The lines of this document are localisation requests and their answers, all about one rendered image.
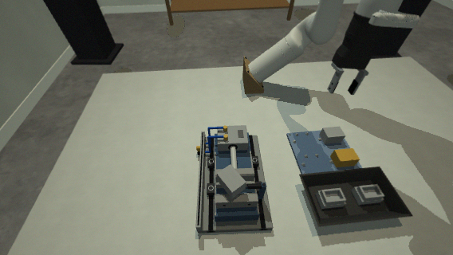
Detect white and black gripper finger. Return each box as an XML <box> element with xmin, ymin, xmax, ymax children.
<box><xmin>348</xmin><ymin>69</ymin><xmax>369</xmax><ymax>95</ymax></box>
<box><xmin>327</xmin><ymin>62</ymin><xmax>344</xmax><ymax>93</ymax></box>

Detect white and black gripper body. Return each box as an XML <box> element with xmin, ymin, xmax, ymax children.
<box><xmin>332</xmin><ymin>0</ymin><xmax>420</xmax><ymax>69</ymax></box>

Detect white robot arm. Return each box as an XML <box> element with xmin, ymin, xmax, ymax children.
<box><xmin>248</xmin><ymin>0</ymin><xmax>344</xmax><ymax>83</ymax></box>

